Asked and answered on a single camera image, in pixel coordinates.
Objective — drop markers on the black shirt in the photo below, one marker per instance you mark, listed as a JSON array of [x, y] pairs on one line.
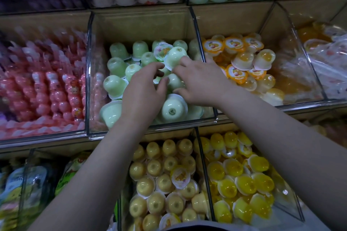
[[211, 226]]

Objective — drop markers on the person's right forearm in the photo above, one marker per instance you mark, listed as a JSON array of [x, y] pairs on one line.
[[293, 157]]

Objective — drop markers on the person's left forearm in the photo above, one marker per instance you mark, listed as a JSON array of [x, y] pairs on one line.
[[92, 185]]

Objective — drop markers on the person's left hand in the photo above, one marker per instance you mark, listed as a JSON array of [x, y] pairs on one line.
[[142, 98]]

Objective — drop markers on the pile of green jelly cups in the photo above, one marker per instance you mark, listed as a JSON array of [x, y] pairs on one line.
[[173, 109]]

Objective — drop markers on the pile of pale yellow jelly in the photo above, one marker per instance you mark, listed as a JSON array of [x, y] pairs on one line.
[[162, 185]]

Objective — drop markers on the person's right hand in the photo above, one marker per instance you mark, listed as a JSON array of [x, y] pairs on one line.
[[203, 82]]

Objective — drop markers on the pile of yellow jelly cups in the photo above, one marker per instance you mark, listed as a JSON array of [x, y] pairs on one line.
[[238, 179]]

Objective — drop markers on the pile of pink jelly sticks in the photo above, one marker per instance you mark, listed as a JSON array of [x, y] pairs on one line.
[[43, 93]]

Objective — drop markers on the pile of orange-lid jelly cups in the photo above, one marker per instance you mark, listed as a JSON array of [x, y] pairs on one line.
[[244, 60]]

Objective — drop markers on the pile of pale jelly pouches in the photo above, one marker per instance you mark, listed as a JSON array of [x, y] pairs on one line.
[[21, 190]]

